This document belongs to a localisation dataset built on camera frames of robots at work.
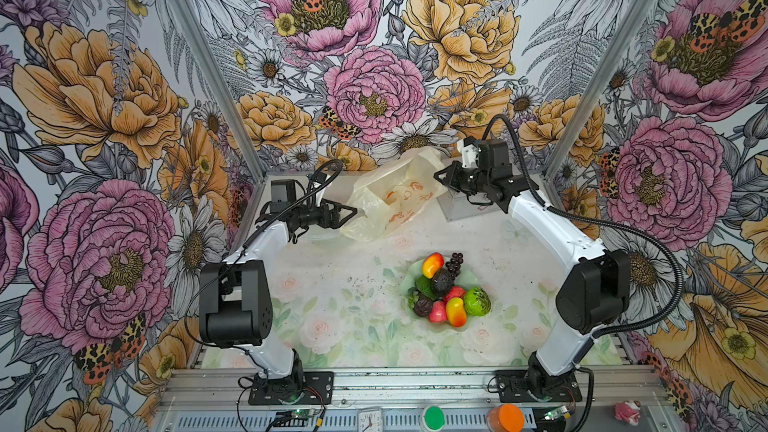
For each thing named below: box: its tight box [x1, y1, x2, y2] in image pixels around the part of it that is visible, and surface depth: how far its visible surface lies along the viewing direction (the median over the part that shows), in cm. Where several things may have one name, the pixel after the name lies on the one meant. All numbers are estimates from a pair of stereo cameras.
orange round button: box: [486, 403, 525, 432], surface depth 64 cm
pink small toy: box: [614, 400, 641, 426], surface depth 70 cm
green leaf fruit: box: [415, 275, 438, 301], surface depth 87 cm
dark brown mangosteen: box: [414, 294, 433, 317], surface depth 81 cm
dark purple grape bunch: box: [445, 252, 464, 280], surface depth 91 cm
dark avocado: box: [432, 268, 455, 298], surface depth 84 cm
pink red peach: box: [429, 300, 447, 323], surface depth 83 cm
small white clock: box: [357, 406, 384, 432], surface depth 70 cm
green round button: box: [421, 405, 446, 432], surface depth 64 cm
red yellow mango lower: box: [446, 297, 467, 327], surface depth 79 cm
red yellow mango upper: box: [422, 252, 445, 280], surface depth 89 cm
